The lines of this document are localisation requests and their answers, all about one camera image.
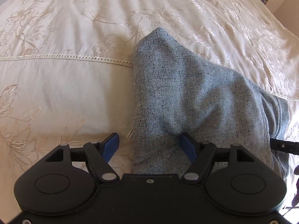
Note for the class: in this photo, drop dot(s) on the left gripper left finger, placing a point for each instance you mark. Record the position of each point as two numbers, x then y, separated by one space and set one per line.
98 155

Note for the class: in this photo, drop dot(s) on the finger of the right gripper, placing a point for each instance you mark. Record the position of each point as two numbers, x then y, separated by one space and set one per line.
285 146

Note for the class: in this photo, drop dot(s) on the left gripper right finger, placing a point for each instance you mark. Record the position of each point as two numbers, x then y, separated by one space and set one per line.
200 156

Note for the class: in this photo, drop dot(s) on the grey sweatpants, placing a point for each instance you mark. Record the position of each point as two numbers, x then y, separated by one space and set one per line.
179 92

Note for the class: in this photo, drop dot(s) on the cream embroidered bedspread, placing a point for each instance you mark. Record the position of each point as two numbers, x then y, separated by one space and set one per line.
67 74

